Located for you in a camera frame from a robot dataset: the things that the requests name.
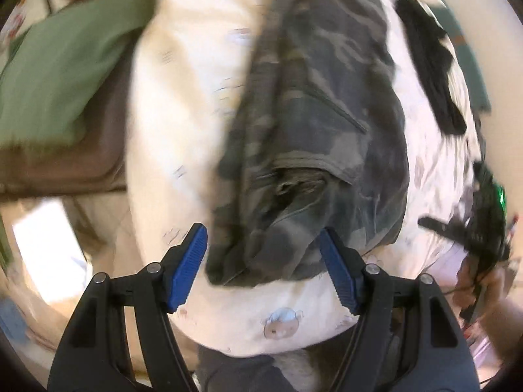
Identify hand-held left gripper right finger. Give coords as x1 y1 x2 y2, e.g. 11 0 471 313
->
318 227 481 392

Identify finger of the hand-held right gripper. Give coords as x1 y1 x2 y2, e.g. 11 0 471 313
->
417 216 470 246

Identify green cloth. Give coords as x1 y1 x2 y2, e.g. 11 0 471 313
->
0 0 158 148

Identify black garment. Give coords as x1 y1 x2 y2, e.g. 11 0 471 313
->
394 0 468 135

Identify person's grey clothing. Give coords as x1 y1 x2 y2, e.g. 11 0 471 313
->
196 345 295 392

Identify person's right forearm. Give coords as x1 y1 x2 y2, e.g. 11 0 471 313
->
478 298 523 360

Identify camouflage pants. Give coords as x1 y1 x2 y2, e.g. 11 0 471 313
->
204 0 411 288

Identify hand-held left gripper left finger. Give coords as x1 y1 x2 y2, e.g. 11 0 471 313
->
47 222 209 392

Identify person's right hand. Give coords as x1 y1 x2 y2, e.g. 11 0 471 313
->
451 253 507 315

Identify cream bear printed blanket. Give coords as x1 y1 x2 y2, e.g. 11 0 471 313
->
125 0 487 356

